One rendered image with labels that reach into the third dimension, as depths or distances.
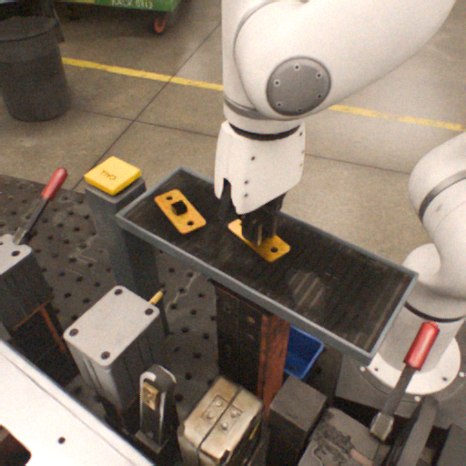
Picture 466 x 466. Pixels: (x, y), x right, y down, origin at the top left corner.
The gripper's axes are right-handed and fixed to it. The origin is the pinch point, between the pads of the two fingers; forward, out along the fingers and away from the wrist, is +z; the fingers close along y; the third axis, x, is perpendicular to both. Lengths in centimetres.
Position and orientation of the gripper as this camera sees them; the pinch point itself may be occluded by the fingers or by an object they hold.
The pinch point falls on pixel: (258, 224)
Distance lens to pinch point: 59.0
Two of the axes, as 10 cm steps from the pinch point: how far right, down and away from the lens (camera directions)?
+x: 6.4, 5.5, -5.4
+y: -7.7, 4.6, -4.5
